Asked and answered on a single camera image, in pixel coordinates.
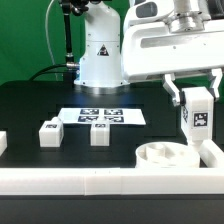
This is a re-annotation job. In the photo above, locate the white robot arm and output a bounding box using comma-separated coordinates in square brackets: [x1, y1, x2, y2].
[77, 0, 224, 105]

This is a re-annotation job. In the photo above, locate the white marker tag sheet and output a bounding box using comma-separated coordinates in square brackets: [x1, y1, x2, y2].
[58, 108, 146, 125]

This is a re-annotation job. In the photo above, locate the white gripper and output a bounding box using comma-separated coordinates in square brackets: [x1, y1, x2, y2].
[122, 20, 224, 107]

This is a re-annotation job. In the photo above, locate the black cable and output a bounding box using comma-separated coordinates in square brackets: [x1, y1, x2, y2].
[28, 63, 80, 82]

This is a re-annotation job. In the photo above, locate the white cable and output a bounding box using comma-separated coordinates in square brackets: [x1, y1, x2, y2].
[44, 0, 59, 81]

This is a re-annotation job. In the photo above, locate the white round stool seat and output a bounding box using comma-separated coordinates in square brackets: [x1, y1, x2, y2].
[135, 142, 200, 169]

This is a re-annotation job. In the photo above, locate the white U-shaped obstacle fence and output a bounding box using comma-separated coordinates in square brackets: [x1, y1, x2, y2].
[0, 141, 224, 195]

